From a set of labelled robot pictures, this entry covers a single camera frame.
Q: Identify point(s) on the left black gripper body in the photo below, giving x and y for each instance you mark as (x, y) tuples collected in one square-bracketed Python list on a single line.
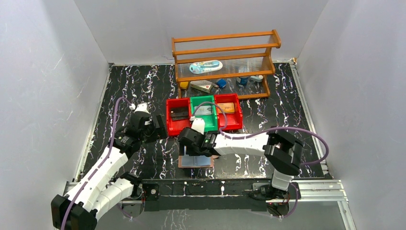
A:
[(160, 126)]

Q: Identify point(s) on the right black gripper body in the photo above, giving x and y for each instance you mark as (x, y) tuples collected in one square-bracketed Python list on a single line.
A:
[(193, 151)]

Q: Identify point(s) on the pink leather card holder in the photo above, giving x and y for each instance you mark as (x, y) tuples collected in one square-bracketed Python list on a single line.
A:
[(187, 161)]

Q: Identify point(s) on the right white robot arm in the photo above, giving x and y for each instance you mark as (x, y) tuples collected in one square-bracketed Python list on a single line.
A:
[(282, 149)]

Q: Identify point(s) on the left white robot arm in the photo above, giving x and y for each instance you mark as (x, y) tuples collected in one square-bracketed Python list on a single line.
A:
[(83, 205)]

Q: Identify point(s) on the dark credit card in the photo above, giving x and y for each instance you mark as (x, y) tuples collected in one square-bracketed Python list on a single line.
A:
[(179, 113)]

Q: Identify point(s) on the red bin with dark card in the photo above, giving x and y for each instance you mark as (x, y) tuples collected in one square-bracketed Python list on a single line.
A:
[(175, 127)]

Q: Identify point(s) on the grey credit card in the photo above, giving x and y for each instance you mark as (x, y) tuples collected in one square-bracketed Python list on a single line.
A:
[(203, 110)]

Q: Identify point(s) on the orange credit card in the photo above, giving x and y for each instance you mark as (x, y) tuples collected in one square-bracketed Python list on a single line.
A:
[(228, 108)]

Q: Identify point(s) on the red bin with orange card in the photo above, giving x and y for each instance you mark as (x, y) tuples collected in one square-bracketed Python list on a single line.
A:
[(230, 121)]

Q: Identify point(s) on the green plastic bin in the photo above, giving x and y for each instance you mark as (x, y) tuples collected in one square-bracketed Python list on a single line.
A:
[(211, 122)]

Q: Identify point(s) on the yellow small object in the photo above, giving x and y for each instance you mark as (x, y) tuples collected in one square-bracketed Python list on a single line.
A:
[(184, 85)]

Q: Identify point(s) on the blue small object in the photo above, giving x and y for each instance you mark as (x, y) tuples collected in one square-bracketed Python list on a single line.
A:
[(221, 83)]

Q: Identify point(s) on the blue white oval package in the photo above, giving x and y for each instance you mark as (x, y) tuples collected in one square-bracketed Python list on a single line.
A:
[(205, 66)]

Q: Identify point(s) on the blue cup on shelf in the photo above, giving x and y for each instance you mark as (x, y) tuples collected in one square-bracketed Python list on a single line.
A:
[(242, 81)]

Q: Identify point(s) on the wooden shelf rack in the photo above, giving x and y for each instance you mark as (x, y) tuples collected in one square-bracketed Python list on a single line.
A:
[(242, 54)]

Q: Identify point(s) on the teal white tube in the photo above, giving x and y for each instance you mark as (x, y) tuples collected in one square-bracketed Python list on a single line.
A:
[(256, 78)]

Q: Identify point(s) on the black base frame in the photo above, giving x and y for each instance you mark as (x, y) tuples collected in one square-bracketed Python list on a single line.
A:
[(212, 194)]

